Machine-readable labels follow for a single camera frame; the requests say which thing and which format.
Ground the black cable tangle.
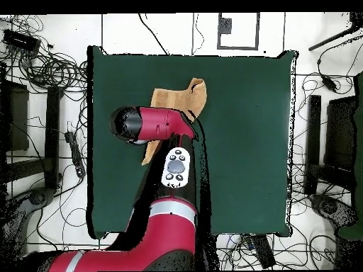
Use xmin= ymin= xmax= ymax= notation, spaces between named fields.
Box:
xmin=0 ymin=15 xmax=89 ymax=94

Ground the black chair base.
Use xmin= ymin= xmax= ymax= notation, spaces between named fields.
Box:
xmin=309 ymin=193 xmax=359 ymax=229
xmin=0 ymin=186 xmax=56 ymax=271

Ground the black rod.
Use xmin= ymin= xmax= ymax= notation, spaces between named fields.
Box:
xmin=308 ymin=12 xmax=363 ymax=52

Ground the black power strip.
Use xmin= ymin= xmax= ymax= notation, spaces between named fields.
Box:
xmin=242 ymin=234 xmax=277 ymax=269
xmin=64 ymin=130 xmax=86 ymax=179

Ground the black metal frame stand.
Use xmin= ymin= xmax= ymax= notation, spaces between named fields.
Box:
xmin=0 ymin=62 xmax=65 ymax=196
xmin=303 ymin=94 xmax=359 ymax=196

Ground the dark green table cloth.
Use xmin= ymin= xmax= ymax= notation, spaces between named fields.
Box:
xmin=86 ymin=45 xmax=299 ymax=241

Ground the black box device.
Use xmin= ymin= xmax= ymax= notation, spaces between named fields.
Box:
xmin=1 ymin=28 xmax=43 ymax=55

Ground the tan terry towel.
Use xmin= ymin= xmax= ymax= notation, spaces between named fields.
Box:
xmin=140 ymin=77 xmax=208 ymax=166

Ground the black power adapter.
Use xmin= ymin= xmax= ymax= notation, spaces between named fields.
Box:
xmin=320 ymin=74 xmax=339 ymax=94

